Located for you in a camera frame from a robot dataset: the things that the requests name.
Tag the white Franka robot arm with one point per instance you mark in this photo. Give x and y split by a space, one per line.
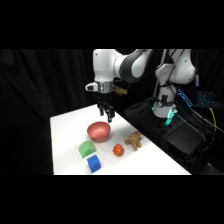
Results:
106 65

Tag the green foam block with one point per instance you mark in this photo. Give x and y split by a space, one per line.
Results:
87 148

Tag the pink bowl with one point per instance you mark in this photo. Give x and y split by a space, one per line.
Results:
98 131

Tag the orange red ball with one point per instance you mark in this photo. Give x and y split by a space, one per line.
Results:
118 150

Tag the black robot stand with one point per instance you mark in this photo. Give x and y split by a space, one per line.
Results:
181 136

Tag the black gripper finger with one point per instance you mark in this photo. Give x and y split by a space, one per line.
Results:
110 115
101 110

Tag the brown wooden toy animal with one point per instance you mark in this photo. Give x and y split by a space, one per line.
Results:
134 140

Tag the blue cube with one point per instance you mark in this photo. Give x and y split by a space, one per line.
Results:
94 163

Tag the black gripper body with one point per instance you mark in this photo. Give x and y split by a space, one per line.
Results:
104 99

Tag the black curtain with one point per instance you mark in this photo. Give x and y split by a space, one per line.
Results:
40 86

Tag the teal electronics box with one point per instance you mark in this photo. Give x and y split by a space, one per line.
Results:
204 99

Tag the green base light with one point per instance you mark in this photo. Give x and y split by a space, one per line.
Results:
170 116

